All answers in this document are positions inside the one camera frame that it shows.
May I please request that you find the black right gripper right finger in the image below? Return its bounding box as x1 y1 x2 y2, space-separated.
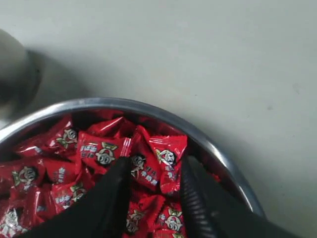
180 156 295 238

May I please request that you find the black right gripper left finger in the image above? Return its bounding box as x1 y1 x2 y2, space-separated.
22 157 131 238

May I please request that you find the round steel bowl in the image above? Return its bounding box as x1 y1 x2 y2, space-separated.
0 98 265 217

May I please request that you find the stainless steel cup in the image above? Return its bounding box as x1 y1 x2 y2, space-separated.
0 30 40 114

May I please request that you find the red wrapped candy pile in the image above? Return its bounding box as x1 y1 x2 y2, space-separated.
0 110 188 238

